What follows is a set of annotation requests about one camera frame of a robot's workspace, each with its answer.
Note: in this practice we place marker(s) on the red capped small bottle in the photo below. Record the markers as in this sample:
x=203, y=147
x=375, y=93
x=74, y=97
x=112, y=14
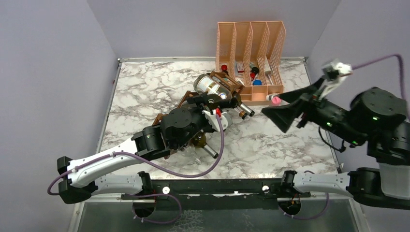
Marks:
x=224, y=69

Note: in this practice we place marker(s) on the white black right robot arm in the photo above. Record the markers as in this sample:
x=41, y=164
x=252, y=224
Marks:
x=376, y=118

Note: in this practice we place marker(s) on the brown wooden wine rack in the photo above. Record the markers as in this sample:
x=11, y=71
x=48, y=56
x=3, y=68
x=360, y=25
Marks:
x=199, y=111

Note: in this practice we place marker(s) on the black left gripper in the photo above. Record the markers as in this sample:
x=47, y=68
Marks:
x=200, y=100

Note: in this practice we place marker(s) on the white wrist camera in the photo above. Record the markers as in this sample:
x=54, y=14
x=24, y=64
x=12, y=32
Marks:
x=335, y=73
x=218, y=120

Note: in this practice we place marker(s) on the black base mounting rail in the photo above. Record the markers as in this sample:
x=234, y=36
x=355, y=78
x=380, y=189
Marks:
x=215, y=194

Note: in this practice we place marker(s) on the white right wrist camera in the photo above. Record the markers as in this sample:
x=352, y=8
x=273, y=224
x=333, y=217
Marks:
x=335, y=73

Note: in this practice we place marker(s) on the green bottle silver cap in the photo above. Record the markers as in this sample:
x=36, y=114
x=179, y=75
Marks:
x=200, y=141

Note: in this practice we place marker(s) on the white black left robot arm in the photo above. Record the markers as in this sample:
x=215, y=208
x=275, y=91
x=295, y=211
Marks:
x=81, y=179

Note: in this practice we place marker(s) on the peach plastic file organizer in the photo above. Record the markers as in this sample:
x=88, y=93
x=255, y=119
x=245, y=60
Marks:
x=252, y=50

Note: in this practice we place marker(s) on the pink capped small bottle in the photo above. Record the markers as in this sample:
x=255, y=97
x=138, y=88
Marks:
x=276, y=101

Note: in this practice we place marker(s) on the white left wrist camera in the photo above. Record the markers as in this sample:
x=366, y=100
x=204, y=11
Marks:
x=218, y=120

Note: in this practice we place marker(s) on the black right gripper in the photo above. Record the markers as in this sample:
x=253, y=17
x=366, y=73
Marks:
x=283, y=114

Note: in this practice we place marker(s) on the blue bottle cap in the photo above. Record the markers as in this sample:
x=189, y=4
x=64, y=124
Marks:
x=257, y=82

